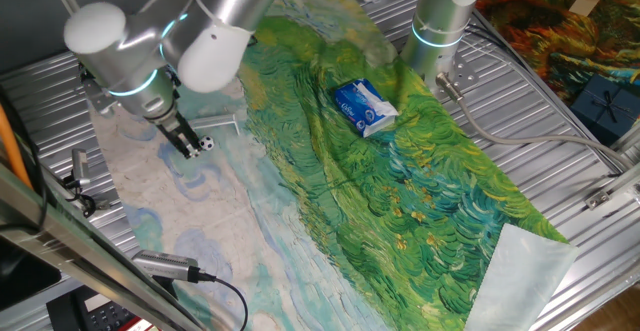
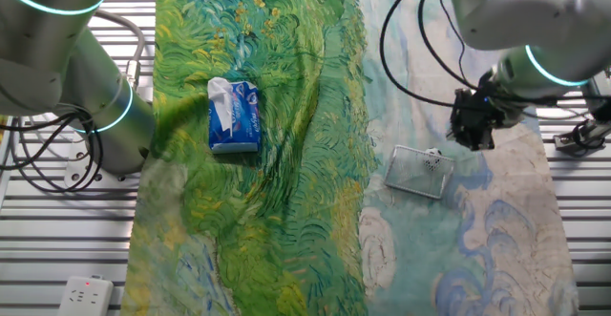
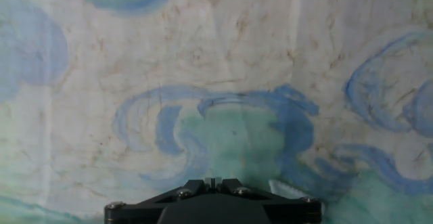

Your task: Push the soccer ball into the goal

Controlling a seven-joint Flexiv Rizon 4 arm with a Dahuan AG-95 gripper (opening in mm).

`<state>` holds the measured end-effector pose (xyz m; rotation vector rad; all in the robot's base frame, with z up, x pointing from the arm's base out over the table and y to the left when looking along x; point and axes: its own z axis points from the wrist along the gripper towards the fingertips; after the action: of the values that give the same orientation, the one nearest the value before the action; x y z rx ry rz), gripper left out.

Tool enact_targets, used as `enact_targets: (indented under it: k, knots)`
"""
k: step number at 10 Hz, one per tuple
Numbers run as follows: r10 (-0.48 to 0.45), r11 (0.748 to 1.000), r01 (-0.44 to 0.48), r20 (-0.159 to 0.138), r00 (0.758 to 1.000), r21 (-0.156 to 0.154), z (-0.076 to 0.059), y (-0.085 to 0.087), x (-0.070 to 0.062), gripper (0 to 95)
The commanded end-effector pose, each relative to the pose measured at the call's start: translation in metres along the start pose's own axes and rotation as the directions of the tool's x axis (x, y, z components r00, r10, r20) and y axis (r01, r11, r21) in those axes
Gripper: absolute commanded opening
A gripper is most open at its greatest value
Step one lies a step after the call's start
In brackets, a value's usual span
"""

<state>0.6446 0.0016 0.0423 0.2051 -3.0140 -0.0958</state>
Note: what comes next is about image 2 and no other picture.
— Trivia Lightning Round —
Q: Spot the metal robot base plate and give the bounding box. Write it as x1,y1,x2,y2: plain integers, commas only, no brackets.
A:
63,134,142,189

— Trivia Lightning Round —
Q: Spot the black base cable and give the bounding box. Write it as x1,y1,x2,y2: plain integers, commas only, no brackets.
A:
11,110,109,194
0,110,96,172

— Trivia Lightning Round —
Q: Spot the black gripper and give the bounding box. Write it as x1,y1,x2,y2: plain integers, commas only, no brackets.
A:
447,73,508,153

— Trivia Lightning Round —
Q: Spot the white power strip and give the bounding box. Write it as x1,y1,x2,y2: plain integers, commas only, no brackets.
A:
56,274,115,316

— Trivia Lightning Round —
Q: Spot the painted landscape tablecloth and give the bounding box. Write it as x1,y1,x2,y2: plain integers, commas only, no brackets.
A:
119,0,579,316

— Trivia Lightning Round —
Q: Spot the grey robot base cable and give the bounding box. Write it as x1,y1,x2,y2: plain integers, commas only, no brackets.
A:
93,9,147,93

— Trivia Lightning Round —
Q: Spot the black and white soccer ball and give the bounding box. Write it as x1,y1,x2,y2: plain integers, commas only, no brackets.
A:
423,147,444,171

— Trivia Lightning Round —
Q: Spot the grey camera on mount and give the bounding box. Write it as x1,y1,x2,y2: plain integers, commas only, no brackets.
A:
553,117,611,156

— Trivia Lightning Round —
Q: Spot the blue tissue pack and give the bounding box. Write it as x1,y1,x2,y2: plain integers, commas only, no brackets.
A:
206,76,263,155

